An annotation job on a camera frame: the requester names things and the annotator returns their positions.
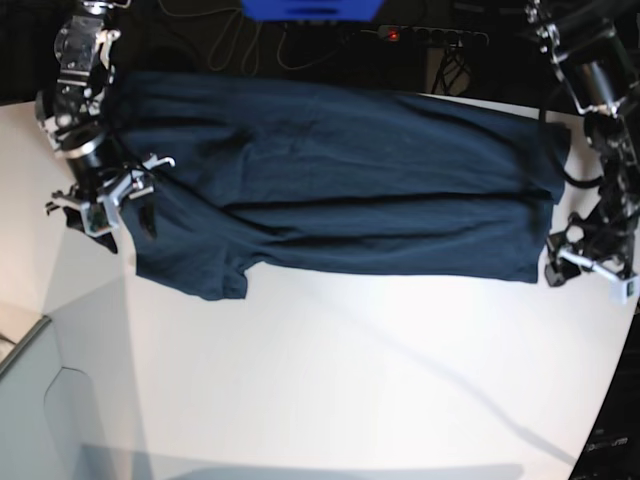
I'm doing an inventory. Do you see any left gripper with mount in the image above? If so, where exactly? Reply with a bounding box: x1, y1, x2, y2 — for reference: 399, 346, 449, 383
544, 212, 639, 304

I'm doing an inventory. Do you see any black power strip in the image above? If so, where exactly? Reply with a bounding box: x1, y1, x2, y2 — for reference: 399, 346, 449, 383
376, 25, 490, 48

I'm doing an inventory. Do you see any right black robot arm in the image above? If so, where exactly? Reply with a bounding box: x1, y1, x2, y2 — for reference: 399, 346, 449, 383
35, 1, 175, 253

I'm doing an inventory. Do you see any blue plastic bin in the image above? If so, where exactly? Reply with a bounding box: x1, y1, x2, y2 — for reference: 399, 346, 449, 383
240, 0, 384, 22

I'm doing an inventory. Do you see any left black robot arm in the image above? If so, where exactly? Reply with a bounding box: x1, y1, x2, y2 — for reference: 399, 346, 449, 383
525, 1, 639, 304

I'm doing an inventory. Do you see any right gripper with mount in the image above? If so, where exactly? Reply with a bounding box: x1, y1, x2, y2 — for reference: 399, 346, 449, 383
45, 154, 176, 245

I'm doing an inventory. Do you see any dark blue t-shirt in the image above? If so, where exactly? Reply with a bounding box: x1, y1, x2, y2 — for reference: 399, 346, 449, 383
103, 72, 564, 301

